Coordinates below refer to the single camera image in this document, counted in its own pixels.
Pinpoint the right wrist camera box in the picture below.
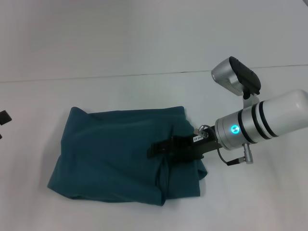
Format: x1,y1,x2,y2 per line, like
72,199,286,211
211,56,262,109

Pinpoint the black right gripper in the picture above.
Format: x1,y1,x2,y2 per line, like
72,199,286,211
146,125,223,162

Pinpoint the right arm cable with connector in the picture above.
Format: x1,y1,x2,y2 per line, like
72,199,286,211
193,124,255,167

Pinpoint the teal FREE print t-shirt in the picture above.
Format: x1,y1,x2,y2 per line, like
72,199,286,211
46,105,209,207

